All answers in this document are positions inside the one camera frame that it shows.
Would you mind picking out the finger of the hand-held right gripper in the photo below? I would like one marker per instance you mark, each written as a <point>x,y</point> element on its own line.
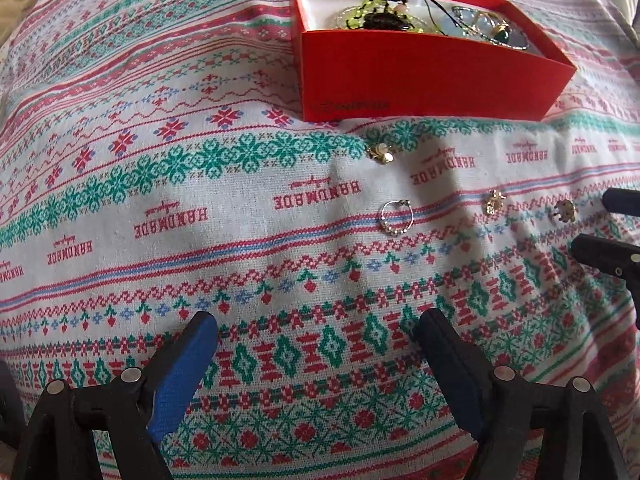
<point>607,255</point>
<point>622,202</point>

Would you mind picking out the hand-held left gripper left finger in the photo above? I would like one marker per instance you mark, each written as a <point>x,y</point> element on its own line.
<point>182,380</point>

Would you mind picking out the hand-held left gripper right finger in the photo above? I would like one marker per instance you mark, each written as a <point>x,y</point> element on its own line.
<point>457,375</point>

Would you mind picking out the gold flower earring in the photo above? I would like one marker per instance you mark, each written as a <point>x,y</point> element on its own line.
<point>565,211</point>

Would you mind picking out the gold star earring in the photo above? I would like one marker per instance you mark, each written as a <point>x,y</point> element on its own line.
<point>495,202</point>

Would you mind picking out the red cardboard box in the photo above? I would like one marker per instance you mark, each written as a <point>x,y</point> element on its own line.
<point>425,80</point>

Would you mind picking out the gold pearl earring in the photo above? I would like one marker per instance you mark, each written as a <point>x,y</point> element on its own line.
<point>382,152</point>

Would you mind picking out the red green patterned cloth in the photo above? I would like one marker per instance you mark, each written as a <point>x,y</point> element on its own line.
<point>200,240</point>

